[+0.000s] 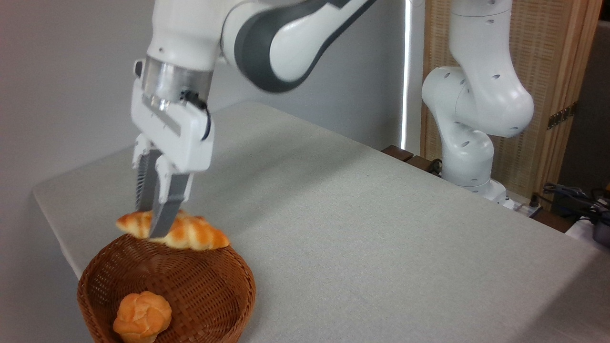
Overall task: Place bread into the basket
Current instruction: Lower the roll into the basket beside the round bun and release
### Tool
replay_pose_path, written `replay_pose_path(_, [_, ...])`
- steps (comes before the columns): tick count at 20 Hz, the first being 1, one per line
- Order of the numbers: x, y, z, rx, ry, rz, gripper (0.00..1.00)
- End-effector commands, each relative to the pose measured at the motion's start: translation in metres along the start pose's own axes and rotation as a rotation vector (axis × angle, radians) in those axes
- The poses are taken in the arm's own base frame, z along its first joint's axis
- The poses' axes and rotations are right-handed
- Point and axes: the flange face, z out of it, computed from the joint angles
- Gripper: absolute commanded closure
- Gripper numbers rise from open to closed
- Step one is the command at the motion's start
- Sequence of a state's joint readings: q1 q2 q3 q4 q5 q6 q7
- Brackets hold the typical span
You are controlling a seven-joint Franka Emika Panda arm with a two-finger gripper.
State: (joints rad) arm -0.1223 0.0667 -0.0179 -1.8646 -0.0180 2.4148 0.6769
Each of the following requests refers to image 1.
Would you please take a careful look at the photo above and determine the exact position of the round knotted bread roll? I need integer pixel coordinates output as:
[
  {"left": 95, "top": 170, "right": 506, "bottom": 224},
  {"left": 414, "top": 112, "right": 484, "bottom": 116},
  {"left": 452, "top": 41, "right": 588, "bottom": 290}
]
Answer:
[{"left": 112, "top": 291, "right": 173, "bottom": 343}]

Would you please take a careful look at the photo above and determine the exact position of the grey tablecloth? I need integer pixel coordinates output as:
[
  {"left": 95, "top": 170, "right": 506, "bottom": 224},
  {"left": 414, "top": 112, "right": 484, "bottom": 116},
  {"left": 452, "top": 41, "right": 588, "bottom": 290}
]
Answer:
[{"left": 32, "top": 101, "right": 610, "bottom": 343}]

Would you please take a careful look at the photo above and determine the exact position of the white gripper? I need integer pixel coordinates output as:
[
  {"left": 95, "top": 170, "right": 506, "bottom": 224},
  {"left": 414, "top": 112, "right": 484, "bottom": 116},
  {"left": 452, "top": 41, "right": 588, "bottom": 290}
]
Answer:
[{"left": 131, "top": 60, "right": 215, "bottom": 239}]

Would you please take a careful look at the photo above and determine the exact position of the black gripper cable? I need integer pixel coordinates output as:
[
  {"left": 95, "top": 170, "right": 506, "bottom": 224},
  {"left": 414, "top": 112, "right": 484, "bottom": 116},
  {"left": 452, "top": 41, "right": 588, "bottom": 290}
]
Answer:
[{"left": 181, "top": 90, "right": 212, "bottom": 141}]

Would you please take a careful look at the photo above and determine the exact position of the white power strip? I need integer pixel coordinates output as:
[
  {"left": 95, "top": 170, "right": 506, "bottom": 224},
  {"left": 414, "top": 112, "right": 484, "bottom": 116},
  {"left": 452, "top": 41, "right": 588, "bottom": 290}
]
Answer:
[{"left": 506, "top": 196, "right": 544, "bottom": 219}]

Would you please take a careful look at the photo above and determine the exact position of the braided golden bread loaf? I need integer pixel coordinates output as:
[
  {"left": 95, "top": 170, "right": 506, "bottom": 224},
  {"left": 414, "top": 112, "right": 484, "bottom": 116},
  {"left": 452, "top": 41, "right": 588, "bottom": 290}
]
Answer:
[{"left": 116, "top": 210, "right": 231, "bottom": 251}]

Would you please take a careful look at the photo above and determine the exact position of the brass screen hinge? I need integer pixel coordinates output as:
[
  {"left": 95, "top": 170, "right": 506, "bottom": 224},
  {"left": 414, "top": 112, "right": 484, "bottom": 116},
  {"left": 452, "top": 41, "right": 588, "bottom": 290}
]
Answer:
[{"left": 547, "top": 101, "right": 578, "bottom": 130}]

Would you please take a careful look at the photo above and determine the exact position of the wooden bamboo folding screen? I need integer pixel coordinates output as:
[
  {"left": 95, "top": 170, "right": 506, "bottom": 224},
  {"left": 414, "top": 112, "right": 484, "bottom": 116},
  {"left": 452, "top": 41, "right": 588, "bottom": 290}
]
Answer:
[{"left": 420, "top": 0, "right": 603, "bottom": 210}]

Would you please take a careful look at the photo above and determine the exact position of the brown wicker basket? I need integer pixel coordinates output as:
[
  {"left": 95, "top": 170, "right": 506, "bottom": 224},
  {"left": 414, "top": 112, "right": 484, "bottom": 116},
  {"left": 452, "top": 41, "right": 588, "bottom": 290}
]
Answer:
[{"left": 77, "top": 233, "right": 256, "bottom": 343}]

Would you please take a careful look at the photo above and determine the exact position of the dark brown wooden tabletop edge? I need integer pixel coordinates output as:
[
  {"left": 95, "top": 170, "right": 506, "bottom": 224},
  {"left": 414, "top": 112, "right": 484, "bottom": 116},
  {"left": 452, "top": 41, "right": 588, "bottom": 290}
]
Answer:
[{"left": 381, "top": 145, "right": 443, "bottom": 178}]

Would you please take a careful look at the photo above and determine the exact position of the black cable bundle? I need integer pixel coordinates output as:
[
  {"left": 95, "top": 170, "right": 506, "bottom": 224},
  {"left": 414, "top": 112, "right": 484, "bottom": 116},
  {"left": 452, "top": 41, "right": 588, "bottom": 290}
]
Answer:
[{"left": 531, "top": 182, "right": 610, "bottom": 227}]

